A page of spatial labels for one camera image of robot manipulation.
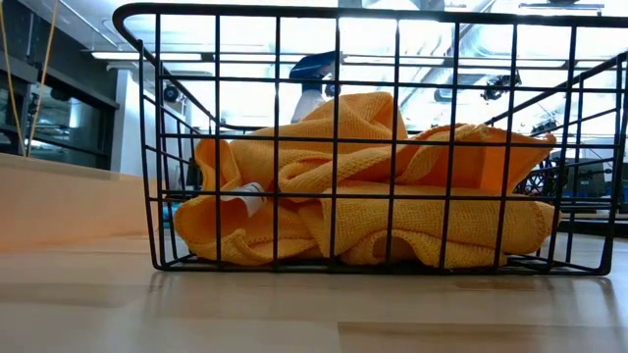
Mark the orange microfiber towel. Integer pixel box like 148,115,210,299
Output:
174,91,411,266
293,122,558,270

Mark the spray bottle with blue cap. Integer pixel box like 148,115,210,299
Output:
288,50,342,124

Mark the ceiling light strip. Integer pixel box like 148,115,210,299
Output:
90,50,207,63
342,53,570,70

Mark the dark glass-front cabinet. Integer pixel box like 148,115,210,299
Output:
0,48,120,171

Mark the background workbench equipment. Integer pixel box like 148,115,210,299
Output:
556,149,628,236

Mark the black wire basket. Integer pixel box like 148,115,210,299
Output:
111,2,628,277

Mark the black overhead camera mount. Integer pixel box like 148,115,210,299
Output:
482,72,523,102

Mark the yellow cable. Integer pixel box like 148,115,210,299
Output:
0,0,60,158

